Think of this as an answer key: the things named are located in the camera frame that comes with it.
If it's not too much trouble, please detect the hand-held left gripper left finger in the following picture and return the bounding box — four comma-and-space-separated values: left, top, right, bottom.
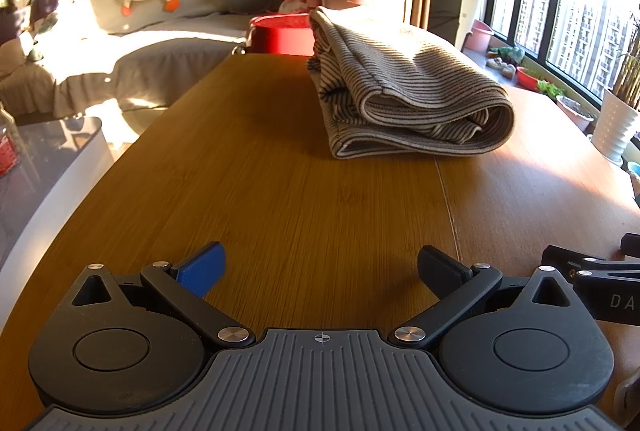
71, 241, 257, 350

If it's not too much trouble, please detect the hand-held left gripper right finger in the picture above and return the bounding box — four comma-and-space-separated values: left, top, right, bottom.
387, 245, 576, 352

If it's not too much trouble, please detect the striped shirt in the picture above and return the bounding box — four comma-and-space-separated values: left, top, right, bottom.
306, 6, 516, 160

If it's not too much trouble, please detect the white ribbed plant pot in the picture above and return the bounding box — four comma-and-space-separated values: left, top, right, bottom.
591, 88, 640, 165

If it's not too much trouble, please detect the white basin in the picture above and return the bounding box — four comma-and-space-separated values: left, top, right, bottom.
556, 95, 597, 132

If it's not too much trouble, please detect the small green potted plant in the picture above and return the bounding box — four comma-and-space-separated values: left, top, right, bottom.
537, 80, 566, 100

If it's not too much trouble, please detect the glass coffee table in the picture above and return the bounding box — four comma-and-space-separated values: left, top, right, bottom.
0, 116, 117, 264

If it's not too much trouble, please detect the green palm plant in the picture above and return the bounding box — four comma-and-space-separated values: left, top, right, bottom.
611, 11, 640, 110

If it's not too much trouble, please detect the small red basin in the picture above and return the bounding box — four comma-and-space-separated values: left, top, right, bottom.
516, 66, 546, 90

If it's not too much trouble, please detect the pair of shoes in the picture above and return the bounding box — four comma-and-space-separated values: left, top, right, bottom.
487, 57, 516, 80

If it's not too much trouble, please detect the green leafy plant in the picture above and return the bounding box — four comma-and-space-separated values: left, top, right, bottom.
489, 46, 526, 65

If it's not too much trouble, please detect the grey sofa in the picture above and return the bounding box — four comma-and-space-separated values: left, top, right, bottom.
0, 0, 312, 124

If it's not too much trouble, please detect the glass jar with red label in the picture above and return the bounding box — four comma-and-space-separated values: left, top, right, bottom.
0, 108, 24, 178

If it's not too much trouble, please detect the pink plastic tub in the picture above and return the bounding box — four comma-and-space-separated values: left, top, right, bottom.
464, 20, 495, 52

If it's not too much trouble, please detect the large red plastic basin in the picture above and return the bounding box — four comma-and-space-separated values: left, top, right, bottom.
247, 12, 317, 58

